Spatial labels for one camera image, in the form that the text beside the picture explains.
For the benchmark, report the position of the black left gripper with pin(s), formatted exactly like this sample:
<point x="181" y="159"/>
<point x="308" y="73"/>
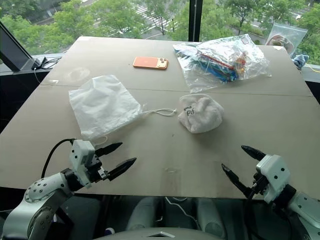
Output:
<point x="96" y="168"/>

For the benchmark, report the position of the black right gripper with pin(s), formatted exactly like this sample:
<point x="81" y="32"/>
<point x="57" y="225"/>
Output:
<point x="258" y="186"/>

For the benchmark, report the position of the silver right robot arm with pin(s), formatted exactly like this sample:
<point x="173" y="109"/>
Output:
<point x="303" y="207"/>

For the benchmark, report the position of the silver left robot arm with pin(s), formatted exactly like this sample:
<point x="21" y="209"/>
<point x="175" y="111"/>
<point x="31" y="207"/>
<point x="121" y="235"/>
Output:
<point x="37" y="200"/>

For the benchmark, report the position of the white cloth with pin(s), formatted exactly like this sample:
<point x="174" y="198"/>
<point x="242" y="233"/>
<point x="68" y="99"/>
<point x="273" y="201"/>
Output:
<point x="200" y="114"/>

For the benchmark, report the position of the clear plastic bag with items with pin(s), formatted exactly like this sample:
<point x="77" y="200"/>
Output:
<point x="220" y="62"/>

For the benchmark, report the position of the clear zip bag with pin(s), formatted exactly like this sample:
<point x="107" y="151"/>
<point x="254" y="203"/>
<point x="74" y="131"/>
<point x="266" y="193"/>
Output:
<point x="285" y="37"/>

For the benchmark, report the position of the silver robot body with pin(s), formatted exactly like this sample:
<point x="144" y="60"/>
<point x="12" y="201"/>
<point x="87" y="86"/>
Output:
<point x="160" y="231"/>

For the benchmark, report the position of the orange smartphone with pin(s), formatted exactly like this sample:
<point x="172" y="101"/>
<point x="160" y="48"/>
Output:
<point x="150" y="62"/>

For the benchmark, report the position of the blue cloth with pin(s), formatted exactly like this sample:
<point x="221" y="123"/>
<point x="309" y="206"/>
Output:
<point x="301" y="60"/>

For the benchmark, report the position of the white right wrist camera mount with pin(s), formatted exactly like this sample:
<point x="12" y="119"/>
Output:
<point x="273" y="175"/>

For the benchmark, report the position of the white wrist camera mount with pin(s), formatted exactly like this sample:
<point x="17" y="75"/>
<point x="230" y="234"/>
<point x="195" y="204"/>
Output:
<point x="80" y="160"/>
<point x="273" y="175"/>

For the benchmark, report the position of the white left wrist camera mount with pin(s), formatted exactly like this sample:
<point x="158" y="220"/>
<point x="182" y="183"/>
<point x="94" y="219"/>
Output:
<point x="80" y="160"/>

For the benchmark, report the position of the black window frame post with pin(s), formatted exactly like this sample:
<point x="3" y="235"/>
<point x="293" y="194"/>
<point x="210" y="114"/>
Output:
<point x="194" y="20"/>

